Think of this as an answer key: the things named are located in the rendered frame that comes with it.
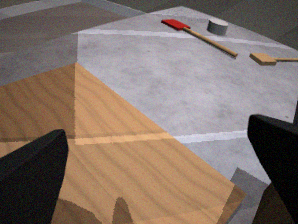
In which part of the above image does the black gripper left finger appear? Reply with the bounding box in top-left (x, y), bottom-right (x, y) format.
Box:
top-left (0, 129), bottom-right (68, 224)

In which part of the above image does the red spatula with wooden handle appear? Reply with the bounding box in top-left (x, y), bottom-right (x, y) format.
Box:
top-left (161, 20), bottom-right (238, 57)

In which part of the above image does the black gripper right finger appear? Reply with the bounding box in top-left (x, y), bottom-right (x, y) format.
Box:
top-left (247, 113), bottom-right (298, 224)

